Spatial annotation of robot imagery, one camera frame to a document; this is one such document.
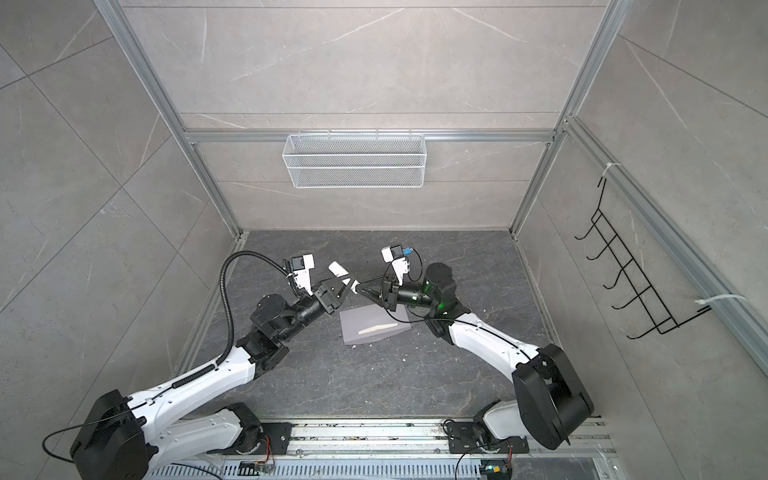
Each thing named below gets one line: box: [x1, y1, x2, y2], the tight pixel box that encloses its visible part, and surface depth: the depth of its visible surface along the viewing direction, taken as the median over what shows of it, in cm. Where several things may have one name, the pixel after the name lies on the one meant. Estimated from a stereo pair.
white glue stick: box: [328, 261, 361, 295], surface depth 68 cm
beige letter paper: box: [358, 323, 398, 334], surface depth 95 cm
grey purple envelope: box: [339, 304, 412, 345], surface depth 95 cm
